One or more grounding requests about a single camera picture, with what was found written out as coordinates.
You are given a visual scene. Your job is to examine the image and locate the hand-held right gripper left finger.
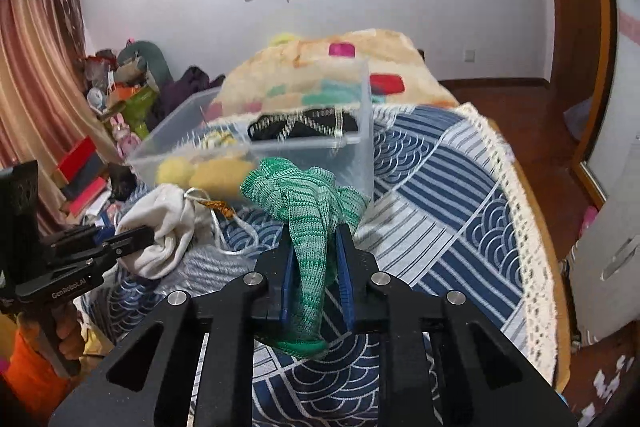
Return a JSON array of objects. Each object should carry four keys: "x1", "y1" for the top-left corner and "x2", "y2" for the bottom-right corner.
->
[{"x1": 47, "y1": 227, "x2": 297, "y2": 427}]

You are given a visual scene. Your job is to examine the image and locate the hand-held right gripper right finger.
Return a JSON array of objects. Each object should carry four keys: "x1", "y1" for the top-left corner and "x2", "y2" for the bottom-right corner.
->
[{"x1": 336, "y1": 223, "x2": 576, "y2": 427}]

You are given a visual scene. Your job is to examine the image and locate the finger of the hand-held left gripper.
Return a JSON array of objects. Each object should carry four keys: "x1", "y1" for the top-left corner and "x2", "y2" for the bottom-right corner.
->
[
  {"x1": 100, "y1": 226, "x2": 156, "y2": 259},
  {"x1": 47, "y1": 225, "x2": 117, "y2": 249}
]

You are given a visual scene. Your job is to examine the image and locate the white cloth drawstring pouch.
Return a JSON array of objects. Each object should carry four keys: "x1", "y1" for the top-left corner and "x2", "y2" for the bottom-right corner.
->
[{"x1": 114, "y1": 183, "x2": 261, "y2": 280}]

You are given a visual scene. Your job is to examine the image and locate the green knitted sock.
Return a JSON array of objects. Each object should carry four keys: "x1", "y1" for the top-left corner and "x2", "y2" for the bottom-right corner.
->
[{"x1": 240, "y1": 157, "x2": 373, "y2": 360}]

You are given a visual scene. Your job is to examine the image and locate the clear plastic storage box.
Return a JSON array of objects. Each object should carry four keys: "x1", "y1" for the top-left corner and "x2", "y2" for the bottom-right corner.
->
[{"x1": 127, "y1": 56, "x2": 377, "y2": 214}]

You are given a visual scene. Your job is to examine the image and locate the person's left forearm orange sleeve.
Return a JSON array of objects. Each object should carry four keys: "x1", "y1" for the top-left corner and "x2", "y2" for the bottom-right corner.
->
[{"x1": 0, "y1": 317, "x2": 73, "y2": 414}]

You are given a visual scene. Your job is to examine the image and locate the yellow white striped soft toy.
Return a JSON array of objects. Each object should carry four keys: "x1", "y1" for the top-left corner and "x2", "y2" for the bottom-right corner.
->
[{"x1": 201, "y1": 131, "x2": 237, "y2": 149}]

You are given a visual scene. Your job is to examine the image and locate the person's left hand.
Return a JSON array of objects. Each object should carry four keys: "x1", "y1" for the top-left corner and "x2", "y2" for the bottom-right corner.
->
[{"x1": 54, "y1": 301, "x2": 87, "y2": 362}]

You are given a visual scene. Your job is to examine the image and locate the small yellow plush ball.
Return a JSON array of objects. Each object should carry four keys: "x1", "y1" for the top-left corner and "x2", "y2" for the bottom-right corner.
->
[{"x1": 155, "y1": 157, "x2": 195, "y2": 186}]

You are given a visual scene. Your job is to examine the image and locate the red flat box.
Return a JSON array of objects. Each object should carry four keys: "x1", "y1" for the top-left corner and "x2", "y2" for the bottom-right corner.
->
[{"x1": 54, "y1": 136, "x2": 102, "y2": 182}]

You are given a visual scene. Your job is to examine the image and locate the pink bunny toy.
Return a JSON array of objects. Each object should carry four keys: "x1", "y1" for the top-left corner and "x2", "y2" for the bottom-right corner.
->
[{"x1": 111, "y1": 116, "x2": 139, "y2": 158}]

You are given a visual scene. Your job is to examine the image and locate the large yellow plush toy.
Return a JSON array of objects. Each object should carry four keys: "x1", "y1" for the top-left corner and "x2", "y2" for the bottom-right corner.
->
[{"x1": 191, "y1": 157, "x2": 259, "y2": 204}]

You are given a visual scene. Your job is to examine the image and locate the blue wave patterned bedspread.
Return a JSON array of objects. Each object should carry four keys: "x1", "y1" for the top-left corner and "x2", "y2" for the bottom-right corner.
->
[{"x1": 75, "y1": 102, "x2": 562, "y2": 427}]

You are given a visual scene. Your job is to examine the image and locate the lime green toy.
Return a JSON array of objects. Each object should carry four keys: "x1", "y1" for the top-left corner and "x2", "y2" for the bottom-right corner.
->
[{"x1": 121, "y1": 86, "x2": 157, "y2": 141}]

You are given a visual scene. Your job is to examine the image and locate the black knitted sock white stitching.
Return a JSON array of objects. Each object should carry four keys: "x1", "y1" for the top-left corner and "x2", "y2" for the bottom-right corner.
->
[{"x1": 246, "y1": 106, "x2": 359, "y2": 144}]

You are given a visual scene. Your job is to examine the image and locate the dark purple garment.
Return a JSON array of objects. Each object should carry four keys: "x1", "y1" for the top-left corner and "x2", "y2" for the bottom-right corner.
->
[{"x1": 156, "y1": 67, "x2": 227, "y2": 120}]

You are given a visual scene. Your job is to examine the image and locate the dark green plush toy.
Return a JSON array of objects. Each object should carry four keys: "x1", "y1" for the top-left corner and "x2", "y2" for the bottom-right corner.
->
[{"x1": 116, "y1": 39, "x2": 174, "y2": 94}]

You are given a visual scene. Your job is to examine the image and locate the peach printed fleece blanket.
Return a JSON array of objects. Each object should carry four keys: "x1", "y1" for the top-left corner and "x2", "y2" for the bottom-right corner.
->
[{"x1": 219, "y1": 28, "x2": 459, "y2": 120}]

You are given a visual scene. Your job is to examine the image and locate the white cabinet door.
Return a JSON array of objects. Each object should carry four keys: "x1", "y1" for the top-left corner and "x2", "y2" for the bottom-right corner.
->
[{"x1": 569, "y1": 189, "x2": 640, "y2": 344}]

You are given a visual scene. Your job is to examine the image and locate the white paper scraps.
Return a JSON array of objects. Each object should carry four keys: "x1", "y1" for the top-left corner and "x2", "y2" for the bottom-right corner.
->
[{"x1": 577, "y1": 354, "x2": 633, "y2": 427}]

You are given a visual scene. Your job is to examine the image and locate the wooden door frame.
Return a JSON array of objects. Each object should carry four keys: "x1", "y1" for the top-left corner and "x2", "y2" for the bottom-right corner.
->
[{"x1": 536, "y1": 0, "x2": 622, "y2": 210}]

